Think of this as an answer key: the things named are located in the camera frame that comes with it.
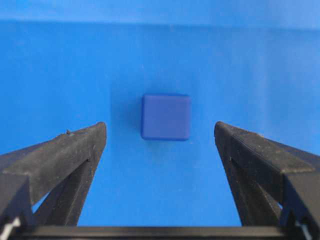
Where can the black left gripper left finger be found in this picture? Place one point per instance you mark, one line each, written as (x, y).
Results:
(48, 183)

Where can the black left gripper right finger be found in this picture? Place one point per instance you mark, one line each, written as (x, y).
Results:
(271, 183)

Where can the blue cube block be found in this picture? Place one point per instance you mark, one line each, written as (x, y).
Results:
(165, 117)

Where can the blue table cloth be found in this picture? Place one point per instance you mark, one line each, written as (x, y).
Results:
(68, 64)

